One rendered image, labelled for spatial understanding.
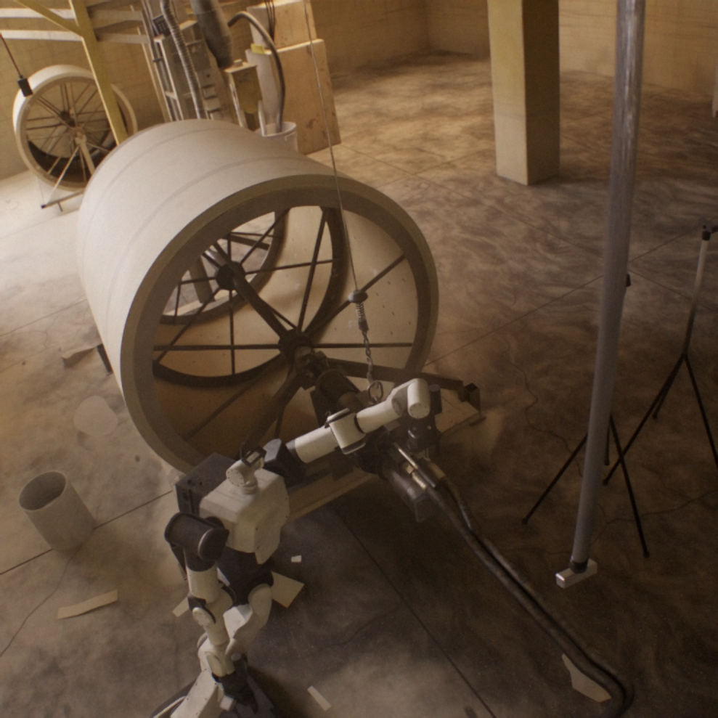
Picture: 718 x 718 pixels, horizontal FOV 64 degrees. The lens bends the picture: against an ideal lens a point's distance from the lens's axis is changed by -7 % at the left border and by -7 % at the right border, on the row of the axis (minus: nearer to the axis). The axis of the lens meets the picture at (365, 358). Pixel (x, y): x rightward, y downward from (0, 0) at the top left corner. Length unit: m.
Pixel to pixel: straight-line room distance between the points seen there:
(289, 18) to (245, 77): 1.35
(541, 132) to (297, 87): 3.42
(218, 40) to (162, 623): 6.23
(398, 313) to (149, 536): 1.92
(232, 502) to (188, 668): 1.39
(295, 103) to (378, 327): 5.31
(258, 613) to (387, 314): 2.06
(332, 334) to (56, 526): 2.06
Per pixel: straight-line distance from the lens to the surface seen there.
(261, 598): 2.19
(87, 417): 4.72
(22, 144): 9.46
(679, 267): 5.40
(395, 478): 2.32
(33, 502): 3.93
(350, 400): 2.52
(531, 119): 6.67
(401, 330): 3.57
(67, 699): 3.34
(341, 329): 4.03
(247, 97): 7.64
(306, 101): 8.67
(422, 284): 3.20
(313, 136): 8.79
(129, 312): 2.63
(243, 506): 1.87
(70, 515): 3.74
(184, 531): 1.82
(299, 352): 2.87
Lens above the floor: 2.59
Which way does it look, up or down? 37 degrees down
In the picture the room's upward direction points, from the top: 11 degrees counter-clockwise
